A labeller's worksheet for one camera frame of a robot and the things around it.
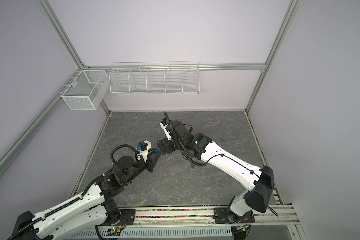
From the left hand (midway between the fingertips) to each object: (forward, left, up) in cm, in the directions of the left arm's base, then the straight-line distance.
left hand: (158, 152), depth 73 cm
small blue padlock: (+2, -18, -21) cm, 28 cm away
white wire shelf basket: (+52, -5, +7) cm, 53 cm away
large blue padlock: (+1, 0, +1) cm, 1 cm away
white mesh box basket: (+50, +51, +2) cm, 71 cm away
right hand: (+4, -4, +4) cm, 7 cm away
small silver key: (-1, -17, -21) cm, 27 cm away
